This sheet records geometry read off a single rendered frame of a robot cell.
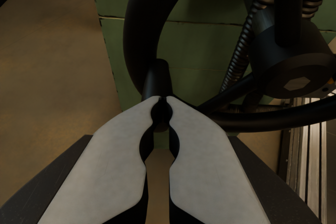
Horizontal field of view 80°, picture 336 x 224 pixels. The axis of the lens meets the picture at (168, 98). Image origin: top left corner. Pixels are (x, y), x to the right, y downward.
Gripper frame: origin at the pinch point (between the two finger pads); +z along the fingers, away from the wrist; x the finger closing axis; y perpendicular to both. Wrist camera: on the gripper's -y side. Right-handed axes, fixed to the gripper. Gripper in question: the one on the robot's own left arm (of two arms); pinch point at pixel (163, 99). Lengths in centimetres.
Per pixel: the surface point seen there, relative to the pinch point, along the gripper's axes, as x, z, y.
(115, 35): -9.8, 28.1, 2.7
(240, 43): 9.0, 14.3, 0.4
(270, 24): 9.7, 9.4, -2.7
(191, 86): 5.9, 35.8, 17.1
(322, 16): 26.2, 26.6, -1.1
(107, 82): -34, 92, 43
